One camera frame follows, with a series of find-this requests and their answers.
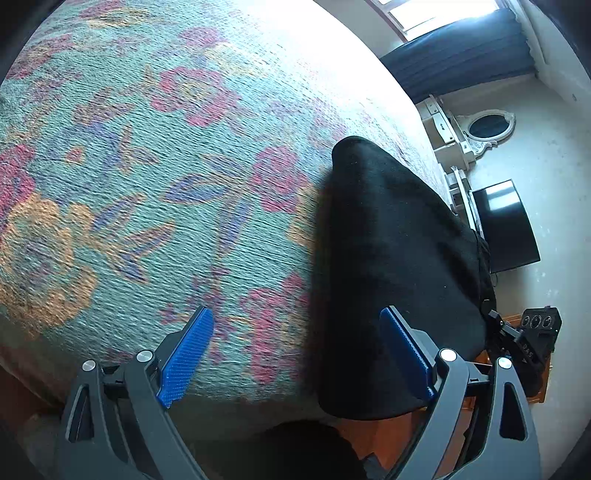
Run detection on bright window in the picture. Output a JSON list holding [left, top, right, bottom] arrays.
[[369, 0, 509, 42]]

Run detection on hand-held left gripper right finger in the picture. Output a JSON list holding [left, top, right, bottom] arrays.
[[379, 305, 542, 480]]

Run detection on black flat television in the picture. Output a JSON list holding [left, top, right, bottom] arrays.
[[471, 179, 541, 274]]

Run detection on white dressing table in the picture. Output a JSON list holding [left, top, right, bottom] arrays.
[[416, 95, 478, 174]]

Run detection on oval white-framed mirror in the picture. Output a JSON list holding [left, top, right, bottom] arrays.
[[462, 110, 515, 160]]

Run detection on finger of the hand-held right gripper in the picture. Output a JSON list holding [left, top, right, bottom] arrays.
[[487, 310, 523, 358]]

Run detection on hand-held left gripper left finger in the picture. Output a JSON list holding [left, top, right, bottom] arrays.
[[53, 305, 215, 480]]

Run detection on floral bed blanket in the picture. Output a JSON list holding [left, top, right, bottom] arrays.
[[0, 0, 455, 416]]

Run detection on black studded pants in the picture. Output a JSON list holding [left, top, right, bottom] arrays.
[[307, 136, 546, 421]]

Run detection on white television stand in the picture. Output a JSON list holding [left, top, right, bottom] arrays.
[[443, 167, 483, 232]]

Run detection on dark blue curtain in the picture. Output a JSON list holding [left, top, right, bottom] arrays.
[[379, 9, 539, 104]]

